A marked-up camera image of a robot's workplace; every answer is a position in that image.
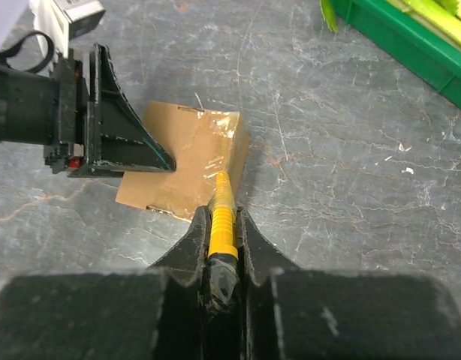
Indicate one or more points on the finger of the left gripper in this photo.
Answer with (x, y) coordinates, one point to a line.
(115, 142)
(107, 93)

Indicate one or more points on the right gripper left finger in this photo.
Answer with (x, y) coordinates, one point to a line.
(145, 313)

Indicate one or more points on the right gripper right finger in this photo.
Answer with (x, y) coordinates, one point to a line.
(303, 313)

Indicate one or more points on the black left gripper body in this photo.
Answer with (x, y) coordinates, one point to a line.
(66, 151)

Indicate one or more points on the yellow utility knife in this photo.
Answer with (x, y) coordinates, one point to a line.
(222, 255)

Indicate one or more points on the brown cardboard express box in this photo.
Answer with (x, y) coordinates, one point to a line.
(203, 142)

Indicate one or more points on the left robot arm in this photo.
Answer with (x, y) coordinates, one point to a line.
(26, 97)

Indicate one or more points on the green plastic tray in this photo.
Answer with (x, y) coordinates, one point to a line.
(423, 52)

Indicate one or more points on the celery stalk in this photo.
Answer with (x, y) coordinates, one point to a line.
(441, 17)

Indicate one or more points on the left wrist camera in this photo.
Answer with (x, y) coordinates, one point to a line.
(64, 20)

